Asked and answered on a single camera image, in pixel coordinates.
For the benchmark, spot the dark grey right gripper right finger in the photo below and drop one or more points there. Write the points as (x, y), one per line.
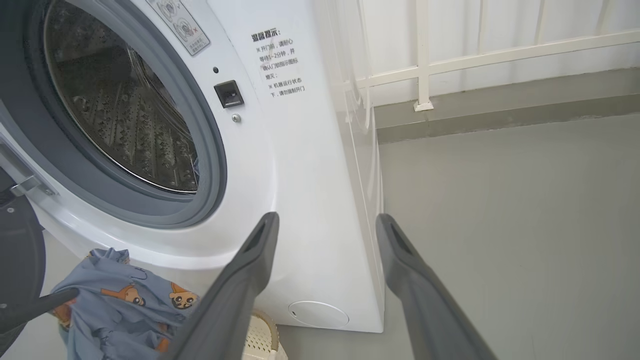
(430, 310)

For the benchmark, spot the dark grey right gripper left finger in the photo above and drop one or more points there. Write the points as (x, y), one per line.
(235, 300)

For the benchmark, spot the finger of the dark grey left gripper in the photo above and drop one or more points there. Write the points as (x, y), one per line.
(40, 305)

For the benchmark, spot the glass washing machine door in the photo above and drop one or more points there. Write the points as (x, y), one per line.
(20, 250)

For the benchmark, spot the blue garment small cartoon prints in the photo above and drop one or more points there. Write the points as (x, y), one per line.
(120, 320)

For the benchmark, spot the metal door hinge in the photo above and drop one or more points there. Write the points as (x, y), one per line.
(27, 186)

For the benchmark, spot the white front-load washing machine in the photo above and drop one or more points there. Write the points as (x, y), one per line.
(310, 200)

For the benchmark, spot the black door lock socket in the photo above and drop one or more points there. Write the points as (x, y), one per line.
(229, 94)

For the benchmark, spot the perforated steel washer drum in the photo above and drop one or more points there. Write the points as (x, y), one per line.
(125, 110)

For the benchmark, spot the cream perforated laundry basket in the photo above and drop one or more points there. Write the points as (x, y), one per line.
(262, 340)

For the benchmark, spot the round white filter cover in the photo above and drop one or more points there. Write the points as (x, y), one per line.
(318, 315)

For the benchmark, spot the white metal railing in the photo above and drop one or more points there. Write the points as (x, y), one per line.
(423, 65)

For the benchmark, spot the grey warning sticker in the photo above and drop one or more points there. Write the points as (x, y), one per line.
(182, 27)

